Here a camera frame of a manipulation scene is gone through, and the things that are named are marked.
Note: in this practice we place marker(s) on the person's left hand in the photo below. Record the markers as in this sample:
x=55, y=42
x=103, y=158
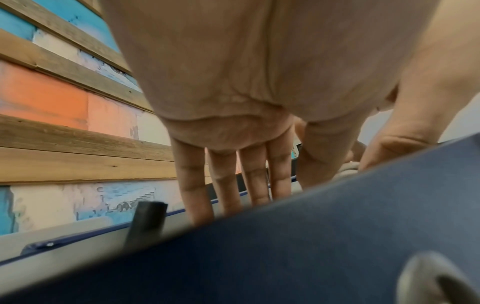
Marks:
x=262, y=59

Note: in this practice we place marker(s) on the person's right hand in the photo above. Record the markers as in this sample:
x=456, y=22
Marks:
x=431, y=89

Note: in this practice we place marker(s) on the navy blue drawer unit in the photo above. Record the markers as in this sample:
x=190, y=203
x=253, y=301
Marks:
x=300, y=252

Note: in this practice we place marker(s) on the colourful wall painting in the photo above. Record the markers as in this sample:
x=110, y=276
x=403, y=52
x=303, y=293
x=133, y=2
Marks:
x=45, y=95

